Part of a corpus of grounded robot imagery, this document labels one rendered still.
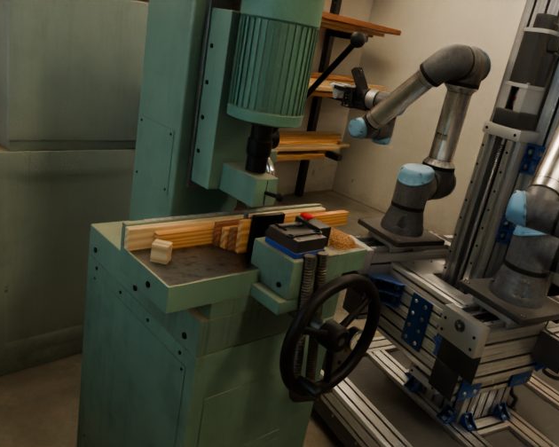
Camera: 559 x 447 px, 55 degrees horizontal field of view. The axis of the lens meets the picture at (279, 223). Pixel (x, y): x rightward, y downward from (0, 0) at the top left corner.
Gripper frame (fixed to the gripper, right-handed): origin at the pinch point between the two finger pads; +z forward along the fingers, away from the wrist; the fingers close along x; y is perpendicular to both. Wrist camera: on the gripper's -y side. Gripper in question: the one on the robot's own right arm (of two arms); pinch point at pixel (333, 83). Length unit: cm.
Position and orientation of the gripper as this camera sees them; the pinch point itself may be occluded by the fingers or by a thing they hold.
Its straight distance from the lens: 231.1
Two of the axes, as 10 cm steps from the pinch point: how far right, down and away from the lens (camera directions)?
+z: -6.8, -3.5, 6.5
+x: 7.3, -2.3, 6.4
